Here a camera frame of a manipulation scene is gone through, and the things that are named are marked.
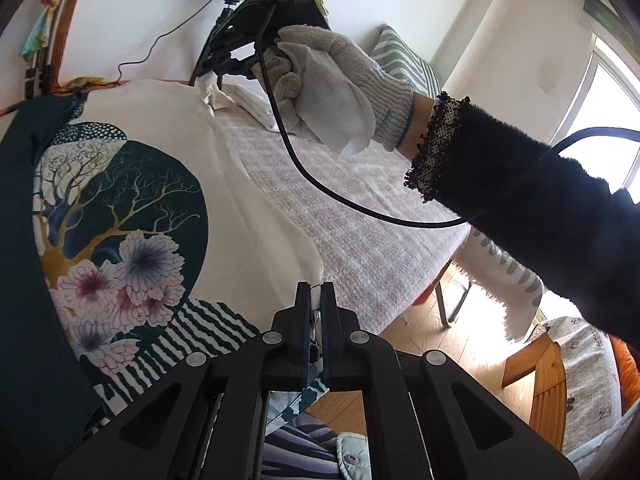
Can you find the right hand in white glove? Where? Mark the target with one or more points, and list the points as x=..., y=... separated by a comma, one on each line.
x=330, y=91

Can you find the right forearm dark sleeve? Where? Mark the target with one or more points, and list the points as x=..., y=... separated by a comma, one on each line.
x=545, y=210

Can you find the wooden chair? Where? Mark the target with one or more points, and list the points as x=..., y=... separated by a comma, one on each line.
x=542, y=357

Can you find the green striped white pillow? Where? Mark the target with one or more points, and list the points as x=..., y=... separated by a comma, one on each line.
x=399, y=61

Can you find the folded white clothes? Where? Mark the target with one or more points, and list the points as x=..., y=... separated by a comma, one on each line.
x=236, y=95

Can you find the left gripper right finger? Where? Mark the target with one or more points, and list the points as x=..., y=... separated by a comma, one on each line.
x=426, y=417

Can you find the pink plaid bed cover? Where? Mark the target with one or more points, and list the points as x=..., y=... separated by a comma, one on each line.
x=377, y=269

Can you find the green leaf white throw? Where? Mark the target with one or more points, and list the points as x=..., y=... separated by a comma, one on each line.
x=517, y=288

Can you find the silver tripod with scarf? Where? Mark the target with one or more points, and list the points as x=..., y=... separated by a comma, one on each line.
x=44, y=47

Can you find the cream floral print garment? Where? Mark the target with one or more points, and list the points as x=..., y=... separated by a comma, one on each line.
x=131, y=237

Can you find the striped clothes pile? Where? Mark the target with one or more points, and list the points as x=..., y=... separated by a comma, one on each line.
x=315, y=451

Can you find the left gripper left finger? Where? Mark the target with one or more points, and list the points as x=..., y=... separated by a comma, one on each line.
x=205, y=419

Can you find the black ring light tripod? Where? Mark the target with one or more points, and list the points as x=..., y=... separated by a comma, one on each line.
x=209, y=54

